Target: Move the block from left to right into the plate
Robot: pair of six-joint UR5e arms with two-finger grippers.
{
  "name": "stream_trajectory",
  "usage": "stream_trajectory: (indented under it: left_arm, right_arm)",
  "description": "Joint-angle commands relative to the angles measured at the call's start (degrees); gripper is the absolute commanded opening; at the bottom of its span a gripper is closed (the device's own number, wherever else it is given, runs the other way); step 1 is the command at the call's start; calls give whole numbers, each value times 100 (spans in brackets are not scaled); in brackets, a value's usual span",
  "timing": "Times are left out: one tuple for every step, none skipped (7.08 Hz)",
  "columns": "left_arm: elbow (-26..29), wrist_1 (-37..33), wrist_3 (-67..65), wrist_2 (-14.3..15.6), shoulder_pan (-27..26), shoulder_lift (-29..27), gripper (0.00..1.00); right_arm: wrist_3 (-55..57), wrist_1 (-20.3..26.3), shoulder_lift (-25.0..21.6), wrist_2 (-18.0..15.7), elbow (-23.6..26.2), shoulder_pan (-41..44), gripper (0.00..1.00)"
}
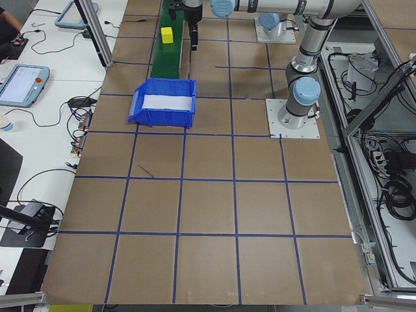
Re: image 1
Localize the green conveyor belt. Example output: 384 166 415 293
148 0 185 80

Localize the person arm black sleeve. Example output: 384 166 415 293
0 8 24 45

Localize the white paper sheet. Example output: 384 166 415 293
142 94 195 111

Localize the aluminium profile post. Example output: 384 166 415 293
73 0 115 68

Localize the black cable bundle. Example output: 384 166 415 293
67 97 98 109

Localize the thin red wire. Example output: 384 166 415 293
122 18 161 26

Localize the aluminium profile bar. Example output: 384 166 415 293
0 291 49 307
359 292 416 308

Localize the V-shaped metal bar frame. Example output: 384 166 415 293
320 0 416 293

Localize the black pendant cable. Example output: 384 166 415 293
5 99 71 128

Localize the blue plastic storage bin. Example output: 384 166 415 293
126 77 198 130

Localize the black flat screen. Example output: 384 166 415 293
0 138 24 209

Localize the white paper cup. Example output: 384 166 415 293
0 114 14 133

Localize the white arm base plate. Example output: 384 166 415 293
265 98 321 140
255 18 297 45

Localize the black cable coil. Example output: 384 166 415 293
373 177 416 224

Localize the black stand base plate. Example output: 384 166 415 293
0 200 57 250

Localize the gray cable connector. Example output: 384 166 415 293
352 227 374 266

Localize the white paper bag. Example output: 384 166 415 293
346 53 380 94

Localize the small gray device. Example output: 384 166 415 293
24 201 48 218

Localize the light blue teach pendant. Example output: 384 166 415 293
54 0 99 31
0 64 51 108

